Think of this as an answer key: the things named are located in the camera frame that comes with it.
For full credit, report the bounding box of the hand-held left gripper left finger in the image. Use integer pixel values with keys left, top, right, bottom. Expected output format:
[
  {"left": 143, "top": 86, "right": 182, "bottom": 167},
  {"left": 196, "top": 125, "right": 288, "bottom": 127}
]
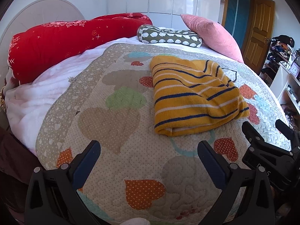
[{"left": 25, "top": 140, "right": 102, "bottom": 225}]

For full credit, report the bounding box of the red floral duvet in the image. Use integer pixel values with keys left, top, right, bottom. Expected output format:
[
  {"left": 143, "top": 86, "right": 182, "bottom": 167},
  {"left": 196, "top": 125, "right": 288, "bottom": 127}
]
[{"left": 8, "top": 13, "right": 153, "bottom": 85}]

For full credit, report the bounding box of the dark maroon cloth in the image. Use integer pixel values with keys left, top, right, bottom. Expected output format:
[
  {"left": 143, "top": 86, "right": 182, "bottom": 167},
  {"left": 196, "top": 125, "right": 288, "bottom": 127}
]
[{"left": 0, "top": 127, "right": 45, "bottom": 225}]

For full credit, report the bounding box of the brown wooden door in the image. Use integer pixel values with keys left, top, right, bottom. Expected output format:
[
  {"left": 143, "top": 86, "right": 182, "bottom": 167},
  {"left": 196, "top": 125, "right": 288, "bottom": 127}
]
[{"left": 242, "top": 0, "right": 275, "bottom": 74}]

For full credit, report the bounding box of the white fleece blanket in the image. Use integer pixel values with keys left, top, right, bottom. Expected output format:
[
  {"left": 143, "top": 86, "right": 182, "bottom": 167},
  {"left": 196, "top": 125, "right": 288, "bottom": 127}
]
[{"left": 5, "top": 27, "right": 244, "bottom": 156}]

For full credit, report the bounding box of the white round headboard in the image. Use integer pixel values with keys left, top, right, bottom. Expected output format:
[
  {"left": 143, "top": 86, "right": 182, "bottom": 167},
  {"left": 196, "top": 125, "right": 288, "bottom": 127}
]
[{"left": 0, "top": 0, "right": 86, "bottom": 80}]

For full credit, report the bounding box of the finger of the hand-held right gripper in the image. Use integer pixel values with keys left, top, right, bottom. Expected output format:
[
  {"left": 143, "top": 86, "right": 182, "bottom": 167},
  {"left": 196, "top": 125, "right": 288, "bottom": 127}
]
[
  {"left": 241, "top": 121, "right": 267, "bottom": 146},
  {"left": 275, "top": 119, "right": 300, "bottom": 153}
]

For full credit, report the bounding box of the yellow striped knit sweater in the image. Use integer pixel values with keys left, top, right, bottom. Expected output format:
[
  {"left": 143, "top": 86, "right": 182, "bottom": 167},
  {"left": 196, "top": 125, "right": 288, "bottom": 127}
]
[{"left": 149, "top": 55, "right": 250, "bottom": 137}]

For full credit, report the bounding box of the beige heart-patterned quilt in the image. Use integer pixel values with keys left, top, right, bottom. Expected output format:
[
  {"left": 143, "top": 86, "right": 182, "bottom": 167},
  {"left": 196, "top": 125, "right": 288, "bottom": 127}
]
[{"left": 35, "top": 43, "right": 292, "bottom": 225}]

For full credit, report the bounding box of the pink corduroy pillow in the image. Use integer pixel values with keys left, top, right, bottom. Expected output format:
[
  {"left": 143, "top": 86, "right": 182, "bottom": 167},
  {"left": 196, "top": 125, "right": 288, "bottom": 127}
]
[{"left": 180, "top": 14, "right": 244, "bottom": 63}]

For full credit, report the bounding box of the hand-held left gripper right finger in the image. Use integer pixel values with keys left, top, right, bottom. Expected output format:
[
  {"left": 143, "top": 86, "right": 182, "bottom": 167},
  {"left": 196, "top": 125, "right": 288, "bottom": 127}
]
[{"left": 197, "top": 140, "right": 275, "bottom": 225}]

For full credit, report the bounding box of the green patterned bolster pillow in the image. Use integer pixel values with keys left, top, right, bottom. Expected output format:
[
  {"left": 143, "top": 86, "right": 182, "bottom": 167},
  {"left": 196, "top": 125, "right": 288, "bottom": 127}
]
[{"left": 136, "top": 25, "right": 202, "bottom": 49}]

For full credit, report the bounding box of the white side cabinet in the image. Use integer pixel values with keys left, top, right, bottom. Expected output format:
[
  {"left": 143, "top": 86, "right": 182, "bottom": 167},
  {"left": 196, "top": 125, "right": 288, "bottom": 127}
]
[{"left": 269, "top": 63, "right": 300, "bottom": 109}]

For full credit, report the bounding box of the cluttered open shelf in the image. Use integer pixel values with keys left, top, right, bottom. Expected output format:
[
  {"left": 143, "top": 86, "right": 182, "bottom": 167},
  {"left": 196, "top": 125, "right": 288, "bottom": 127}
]
[{"left": 259, "top": 35, "right": 300, "bottom": 85}]

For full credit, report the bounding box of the teal glass panel door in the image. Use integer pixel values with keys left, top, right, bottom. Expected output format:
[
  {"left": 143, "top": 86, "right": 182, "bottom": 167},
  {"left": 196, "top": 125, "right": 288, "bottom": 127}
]
[{"left": 221, "top": 0, "right": 256, "bottom": 38}]

